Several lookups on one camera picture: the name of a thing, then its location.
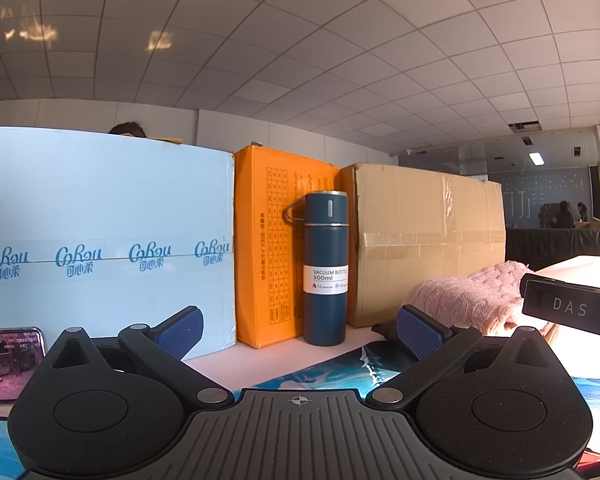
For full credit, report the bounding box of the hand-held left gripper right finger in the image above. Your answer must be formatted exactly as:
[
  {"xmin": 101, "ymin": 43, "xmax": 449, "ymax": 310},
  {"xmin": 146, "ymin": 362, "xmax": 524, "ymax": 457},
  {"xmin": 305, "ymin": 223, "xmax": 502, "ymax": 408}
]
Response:
[{"xmin": 365, "ymin": 305, "xmax": 574, "ymax": 410}]

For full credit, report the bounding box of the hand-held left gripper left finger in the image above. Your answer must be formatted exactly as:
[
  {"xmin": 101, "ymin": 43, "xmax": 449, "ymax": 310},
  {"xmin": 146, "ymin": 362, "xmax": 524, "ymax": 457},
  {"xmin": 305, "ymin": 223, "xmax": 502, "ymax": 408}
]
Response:
[{"xmin": 32, "ymin": 306, "xmax": 234, "ymax": 410}]

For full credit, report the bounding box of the pink knitted sweater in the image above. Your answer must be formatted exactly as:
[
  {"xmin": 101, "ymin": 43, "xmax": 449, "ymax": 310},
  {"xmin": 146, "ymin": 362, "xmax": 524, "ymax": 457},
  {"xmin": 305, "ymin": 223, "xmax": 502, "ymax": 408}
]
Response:
[{"xmin": 410, "ymin": 261, "xmax": 561, "ymax": 343}]

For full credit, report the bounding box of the black partition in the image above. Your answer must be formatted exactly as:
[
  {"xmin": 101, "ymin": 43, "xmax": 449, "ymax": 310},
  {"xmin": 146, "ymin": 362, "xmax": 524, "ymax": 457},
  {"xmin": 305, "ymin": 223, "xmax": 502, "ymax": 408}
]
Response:
[{"xmin": 506, "ymin": 227, "xmax": 600, "ymax": 272}]

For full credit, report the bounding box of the printed desk mat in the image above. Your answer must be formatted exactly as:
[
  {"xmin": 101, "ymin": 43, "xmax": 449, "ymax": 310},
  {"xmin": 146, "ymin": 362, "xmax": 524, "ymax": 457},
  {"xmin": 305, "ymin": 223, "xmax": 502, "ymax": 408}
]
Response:
[{"xmin": 0, "ymin": 337, "xmax": 600, "ymax": 480}]

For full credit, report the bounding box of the orange cardboard box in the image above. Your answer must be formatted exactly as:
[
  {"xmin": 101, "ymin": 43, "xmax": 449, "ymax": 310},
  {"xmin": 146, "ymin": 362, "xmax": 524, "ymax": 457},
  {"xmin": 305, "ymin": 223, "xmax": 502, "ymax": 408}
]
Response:
[{"xmin": 232, "ymin": 144, "xmax": 342, "ymax": 350}]

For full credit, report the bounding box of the brown taped cardboard box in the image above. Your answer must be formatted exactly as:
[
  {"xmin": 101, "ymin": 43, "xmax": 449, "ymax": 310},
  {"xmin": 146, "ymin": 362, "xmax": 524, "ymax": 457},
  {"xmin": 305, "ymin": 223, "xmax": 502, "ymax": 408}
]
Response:
[{"xmin": 339, "ymin": 162, "xmax": 508, "ymax": 329}]

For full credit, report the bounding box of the dark blue vacuum bottle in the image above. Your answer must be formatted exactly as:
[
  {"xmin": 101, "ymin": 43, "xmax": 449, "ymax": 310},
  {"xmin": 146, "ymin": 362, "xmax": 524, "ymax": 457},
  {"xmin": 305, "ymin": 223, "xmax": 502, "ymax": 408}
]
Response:
[{"xmin": 282, "ymin": 191, "xmax": 351, "ymax": 347}]

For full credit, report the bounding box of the light blue cardboard box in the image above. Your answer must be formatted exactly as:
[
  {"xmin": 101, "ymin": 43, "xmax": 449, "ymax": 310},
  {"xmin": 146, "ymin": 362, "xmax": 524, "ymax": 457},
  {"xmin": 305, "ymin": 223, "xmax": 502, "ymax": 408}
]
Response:
[{"xmin": 0, "ymin": 126, "xmax": 237, "ymax": 361}]

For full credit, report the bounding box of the black smartphone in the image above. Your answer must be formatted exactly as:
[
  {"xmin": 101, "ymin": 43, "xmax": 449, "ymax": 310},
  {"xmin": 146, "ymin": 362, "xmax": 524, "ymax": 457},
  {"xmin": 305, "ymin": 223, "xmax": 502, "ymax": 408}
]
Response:
[{"xmin": 0, "ymin": 327, "xmax": 46, "ymax": 404}]

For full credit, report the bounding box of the tan cardboard flap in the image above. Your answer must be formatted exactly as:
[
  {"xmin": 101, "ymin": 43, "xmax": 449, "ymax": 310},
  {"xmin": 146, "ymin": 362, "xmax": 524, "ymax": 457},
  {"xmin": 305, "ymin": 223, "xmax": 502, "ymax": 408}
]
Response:
[{"xmin": 122, "ymin": 132, "xmax": 183, "ymax": 145}]

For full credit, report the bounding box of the dark wall board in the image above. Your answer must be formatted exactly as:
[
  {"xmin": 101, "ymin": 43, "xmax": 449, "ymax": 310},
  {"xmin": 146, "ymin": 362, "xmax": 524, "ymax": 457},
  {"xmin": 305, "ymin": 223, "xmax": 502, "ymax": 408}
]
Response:
[{"xmin": 502, "ymin": 166, "xmax": 594, "ymax": 231}]

